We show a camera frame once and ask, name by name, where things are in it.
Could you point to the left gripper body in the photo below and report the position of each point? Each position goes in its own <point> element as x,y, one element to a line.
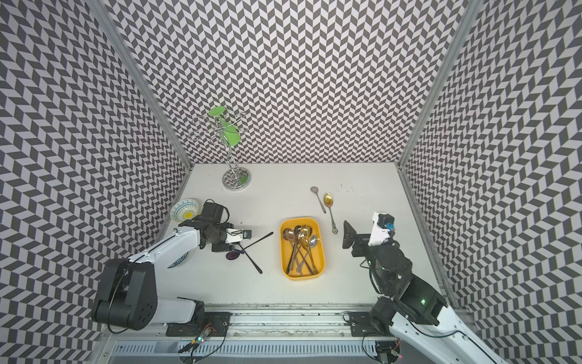
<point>220,236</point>

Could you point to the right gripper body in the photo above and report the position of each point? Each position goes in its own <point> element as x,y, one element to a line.
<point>362,249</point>

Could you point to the purple spoon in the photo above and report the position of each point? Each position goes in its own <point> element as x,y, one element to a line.
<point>252,261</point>

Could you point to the yellow plastic storage box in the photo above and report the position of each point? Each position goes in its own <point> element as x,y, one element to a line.
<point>286,249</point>

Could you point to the gold round spoon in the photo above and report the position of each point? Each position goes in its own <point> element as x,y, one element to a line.
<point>307,232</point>

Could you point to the copper handled spoon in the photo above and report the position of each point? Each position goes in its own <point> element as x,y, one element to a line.
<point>292,237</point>

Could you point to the silver teaspoon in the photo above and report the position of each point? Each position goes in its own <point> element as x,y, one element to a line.
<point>301,251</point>

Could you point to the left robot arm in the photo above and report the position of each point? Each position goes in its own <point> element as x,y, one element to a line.
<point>128,291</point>

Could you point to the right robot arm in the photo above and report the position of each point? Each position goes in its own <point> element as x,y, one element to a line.
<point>408,307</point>

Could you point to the small silver spoon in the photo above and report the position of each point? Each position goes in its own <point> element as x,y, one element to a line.
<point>315,191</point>

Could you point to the yellow blue patterned bowl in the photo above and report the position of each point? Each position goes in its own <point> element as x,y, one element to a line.
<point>185,209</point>

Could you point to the blue patterned plate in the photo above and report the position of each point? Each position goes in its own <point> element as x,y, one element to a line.
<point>179,261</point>

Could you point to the green plastic cup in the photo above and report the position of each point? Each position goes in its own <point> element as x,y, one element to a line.
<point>226,129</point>

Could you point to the chrome cup holder stand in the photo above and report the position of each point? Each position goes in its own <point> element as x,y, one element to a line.
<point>236,177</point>

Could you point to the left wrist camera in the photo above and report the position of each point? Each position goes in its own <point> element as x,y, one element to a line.
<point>235,236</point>

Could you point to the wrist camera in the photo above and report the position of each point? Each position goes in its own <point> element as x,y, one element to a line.
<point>235,236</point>
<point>383,229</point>

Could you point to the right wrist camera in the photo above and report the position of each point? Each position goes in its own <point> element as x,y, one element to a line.
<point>383,229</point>

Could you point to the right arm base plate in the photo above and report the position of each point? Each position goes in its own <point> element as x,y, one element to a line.
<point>368,323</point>

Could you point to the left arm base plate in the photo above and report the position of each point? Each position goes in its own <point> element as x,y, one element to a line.
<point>217,322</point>

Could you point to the aluminium front rail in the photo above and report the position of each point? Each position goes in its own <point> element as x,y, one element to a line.
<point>267,321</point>

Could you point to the aluminium corner post left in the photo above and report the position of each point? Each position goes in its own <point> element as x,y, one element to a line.
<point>107,25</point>

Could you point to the aluminium corner post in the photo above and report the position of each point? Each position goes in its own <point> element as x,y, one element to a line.
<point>449,60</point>
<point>107,25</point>

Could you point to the aluminium corner post right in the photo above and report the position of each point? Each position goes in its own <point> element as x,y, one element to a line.
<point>449,60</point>

